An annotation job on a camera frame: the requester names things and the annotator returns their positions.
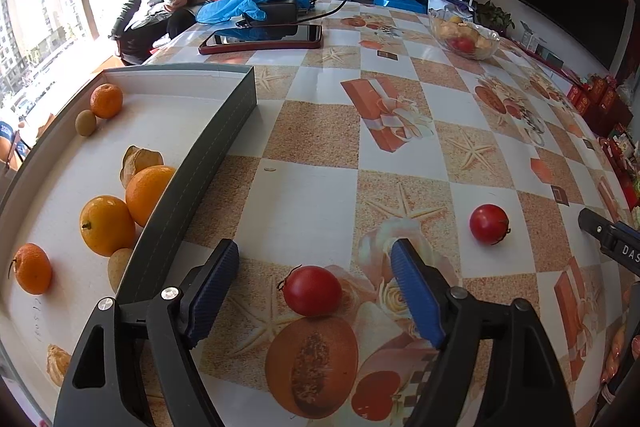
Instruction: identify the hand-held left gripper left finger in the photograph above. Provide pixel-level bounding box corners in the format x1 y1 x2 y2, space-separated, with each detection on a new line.
52 238 241 427

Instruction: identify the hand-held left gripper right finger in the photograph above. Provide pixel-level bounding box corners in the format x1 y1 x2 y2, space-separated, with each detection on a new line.
390 238 574 427

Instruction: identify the brown potato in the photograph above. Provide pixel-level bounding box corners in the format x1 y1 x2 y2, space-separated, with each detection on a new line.
108 248 135 294

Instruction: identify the large orange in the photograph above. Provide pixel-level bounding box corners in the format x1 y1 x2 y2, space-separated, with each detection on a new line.
80 195 137 258
125 165 177 228

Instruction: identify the grey cardboard tray box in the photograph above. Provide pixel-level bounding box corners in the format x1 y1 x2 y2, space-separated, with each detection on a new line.
0 63 258 427

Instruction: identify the small tangerine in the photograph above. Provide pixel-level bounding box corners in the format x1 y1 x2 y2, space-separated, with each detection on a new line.
12 243 53 296
90 83 124 120

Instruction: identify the brown kiwi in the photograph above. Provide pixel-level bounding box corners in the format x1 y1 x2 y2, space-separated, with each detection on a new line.
75 109 98 138

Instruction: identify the clear glass bowl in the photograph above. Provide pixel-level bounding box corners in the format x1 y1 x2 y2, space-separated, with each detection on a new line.
428 7 502 60

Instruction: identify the person's right hand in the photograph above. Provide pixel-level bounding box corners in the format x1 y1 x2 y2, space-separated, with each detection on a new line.
600 322 628 385

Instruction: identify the pile of snack packets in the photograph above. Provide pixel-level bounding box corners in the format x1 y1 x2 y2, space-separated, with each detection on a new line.
602 122 640 208

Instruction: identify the red gift box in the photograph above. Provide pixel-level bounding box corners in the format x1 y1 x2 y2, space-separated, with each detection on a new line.
566 86 591 110
597 89 635 134
587 77 613 108

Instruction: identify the white low cabinet red top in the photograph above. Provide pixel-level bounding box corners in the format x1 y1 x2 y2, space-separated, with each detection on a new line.
500 34 591 92

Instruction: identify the green potted plant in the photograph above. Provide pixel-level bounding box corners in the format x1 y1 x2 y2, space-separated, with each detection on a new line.
472 1 516 38

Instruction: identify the tablet in red case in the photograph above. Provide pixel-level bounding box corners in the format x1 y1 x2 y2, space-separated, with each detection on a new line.
198 24 323 55

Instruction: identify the white printed bag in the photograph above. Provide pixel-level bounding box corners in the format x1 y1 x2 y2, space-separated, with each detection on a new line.
426 0 476 20

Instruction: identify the black power bank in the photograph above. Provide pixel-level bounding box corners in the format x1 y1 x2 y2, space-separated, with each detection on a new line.
242 0 301 28

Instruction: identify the blue plastic bag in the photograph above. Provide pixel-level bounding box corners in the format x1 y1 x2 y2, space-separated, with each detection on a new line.
196 0 311 25

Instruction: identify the blue plastic box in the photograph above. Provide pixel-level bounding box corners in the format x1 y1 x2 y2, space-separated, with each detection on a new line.
372 0 431 12

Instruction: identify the dark-framed window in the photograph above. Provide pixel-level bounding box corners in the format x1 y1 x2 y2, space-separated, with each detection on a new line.
0 0 151 118

